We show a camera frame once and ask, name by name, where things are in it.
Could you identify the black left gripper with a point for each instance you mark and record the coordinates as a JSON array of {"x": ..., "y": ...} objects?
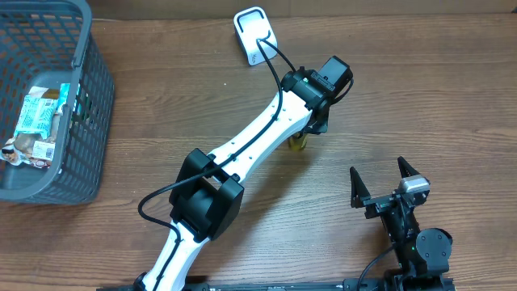
[{"x": 321, "y": 124}]

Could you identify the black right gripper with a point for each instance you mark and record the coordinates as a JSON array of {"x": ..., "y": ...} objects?
[{"x": 379, "y": 204}]

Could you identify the yellow dish soap bottle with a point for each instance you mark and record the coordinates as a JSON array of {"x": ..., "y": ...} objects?
[{"x": 297, "y": 141}]

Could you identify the teal snack packet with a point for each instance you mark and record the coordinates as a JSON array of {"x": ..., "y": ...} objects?
[{"x": 40, "y": 105}]

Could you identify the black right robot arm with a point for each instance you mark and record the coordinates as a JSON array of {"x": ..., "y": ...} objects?
[{"x": 422, "y": 255}]

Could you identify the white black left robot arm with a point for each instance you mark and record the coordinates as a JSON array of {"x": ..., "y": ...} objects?
[{"x": 207, "y": 194}]

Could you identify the white black barcode scanner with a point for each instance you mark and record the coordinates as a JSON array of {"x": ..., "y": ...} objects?
[{"x": 250, "y": 25}]

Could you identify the grey plastic mesh basket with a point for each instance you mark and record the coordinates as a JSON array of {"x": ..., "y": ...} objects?
[{"x": 46, "y": 44}]

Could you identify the brown white snack packet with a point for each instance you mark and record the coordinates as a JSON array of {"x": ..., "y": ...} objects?
[{"x": 31, "y": 149}]

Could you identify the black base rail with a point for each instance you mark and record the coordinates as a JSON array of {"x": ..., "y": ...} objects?
[{"x": 282, "y": 287}]

